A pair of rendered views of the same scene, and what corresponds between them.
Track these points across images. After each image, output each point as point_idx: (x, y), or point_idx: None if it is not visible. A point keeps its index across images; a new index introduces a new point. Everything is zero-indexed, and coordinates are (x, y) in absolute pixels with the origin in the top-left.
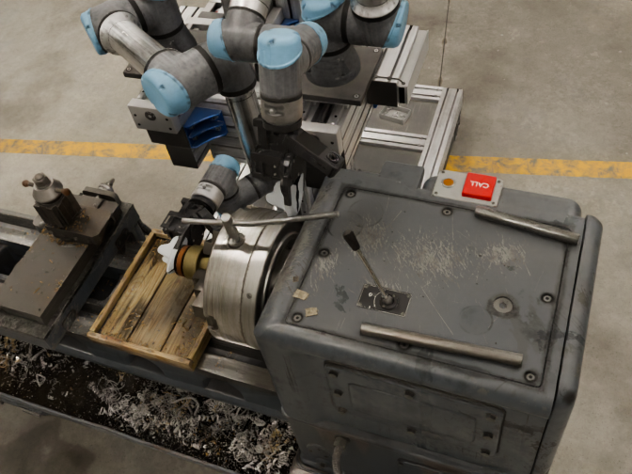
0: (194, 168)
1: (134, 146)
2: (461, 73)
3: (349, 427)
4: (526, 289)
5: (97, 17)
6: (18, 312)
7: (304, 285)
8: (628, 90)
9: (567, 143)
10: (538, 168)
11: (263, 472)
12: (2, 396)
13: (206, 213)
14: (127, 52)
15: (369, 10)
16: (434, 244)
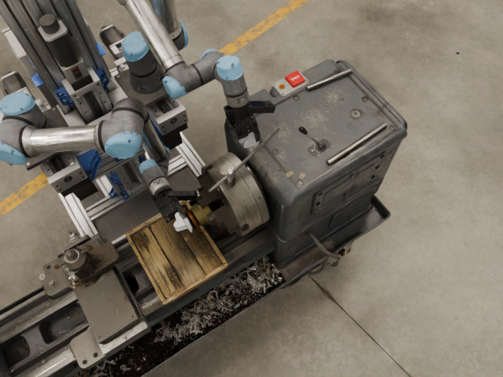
0: (11, 218)
1: None
2: (105, 54)
3: (312, 221)
4: (355, 102)
5: (11, 141)
6: (120, 330)
7: (285, 170)
8: (192, 11)
9: (193, 54)
10: None
11: (273, 284)
12: None
13: (174, 192)
14: (64, 143)
15: (173, 34)
16: (308, 113)
